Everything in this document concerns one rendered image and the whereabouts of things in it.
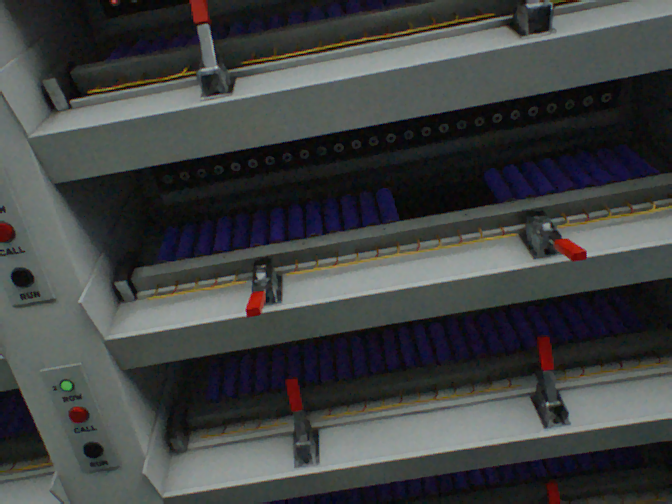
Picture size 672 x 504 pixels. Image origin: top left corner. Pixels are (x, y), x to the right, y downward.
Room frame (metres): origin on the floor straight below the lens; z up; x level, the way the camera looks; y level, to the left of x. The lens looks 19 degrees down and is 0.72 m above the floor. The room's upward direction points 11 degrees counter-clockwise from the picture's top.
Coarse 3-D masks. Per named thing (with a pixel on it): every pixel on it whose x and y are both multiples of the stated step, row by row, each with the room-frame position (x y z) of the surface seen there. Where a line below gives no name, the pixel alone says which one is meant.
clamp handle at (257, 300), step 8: (256, 272) 0.46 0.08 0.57; (264, 272) 0.45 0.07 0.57; (264, 280) 0.46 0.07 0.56; (256, 288) 0.44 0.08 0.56; (264, 288) 0.44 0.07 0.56; (256, 296) 0.41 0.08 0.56; (264, 296) 0.42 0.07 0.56; (248, 304) 0.40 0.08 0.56; (256, 304) 0.40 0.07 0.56; (264, 304) 0.41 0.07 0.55; (248, 312) 0.39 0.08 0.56; (256, 312) 0.39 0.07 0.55
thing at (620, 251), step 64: (512, 128) 0.60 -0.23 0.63; (576, 128) 0.60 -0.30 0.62; (192, 192) 0.62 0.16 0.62; (128, 256) 0.53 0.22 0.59; (448, 256) 0.47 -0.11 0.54; (512, 256) 0.45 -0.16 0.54; (640, 256) 0.43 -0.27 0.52; (128, 320) 0.47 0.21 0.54; (192, 320) 0.45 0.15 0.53; (256, 320) 0.45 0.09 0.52; (320, 320) 0.45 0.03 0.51; (384, 320) 0.45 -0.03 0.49
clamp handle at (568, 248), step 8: (544, 224) 0.44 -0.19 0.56; (544, 232) 0.44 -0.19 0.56; (552, 232) 0.44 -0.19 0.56; (552, 240) 0.42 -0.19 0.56; (560, 240) 0.41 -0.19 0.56; (568, 240) 0.41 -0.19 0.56; (560, 248) 0.40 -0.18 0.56; (568, 248) 0.39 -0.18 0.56; (576, 248) 0.39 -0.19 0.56; (568, 256) 0.39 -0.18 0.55; (576, 256) 0.38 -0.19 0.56; (584, 256) 0.38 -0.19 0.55
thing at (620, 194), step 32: (576, 192) 0.49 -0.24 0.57; (608, 192) 0.48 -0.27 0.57; (640, 192) 0.48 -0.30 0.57; (384, 224) 0.50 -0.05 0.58; (416, 224) 0.49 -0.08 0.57; (448, 224) 0.48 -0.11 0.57; (480, 224) 0.48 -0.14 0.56; (512, 224) 0.49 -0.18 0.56; (576, 224) 0.47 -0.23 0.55; (224, 256) 0.50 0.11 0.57; (256, 256) 0.49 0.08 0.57; (288, 256) 0.49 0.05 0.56; (320, 256) 0.49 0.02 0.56; (384, 256) 0.47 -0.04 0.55
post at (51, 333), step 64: (0, 0) 0.49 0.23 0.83; (64, 0) 0.61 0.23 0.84; (0, 64) 0.46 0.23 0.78; (0, 128) 0.45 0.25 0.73; (64, 192) 0.48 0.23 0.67; (128, 192) 0.61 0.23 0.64; (64, 256) 0.45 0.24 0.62; (0, 320) 0.46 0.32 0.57; (64, 320) 0.45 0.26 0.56; (128, 384) 0.47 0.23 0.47; (64, 448) 0.46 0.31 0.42; (128, 448) 0.45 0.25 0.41
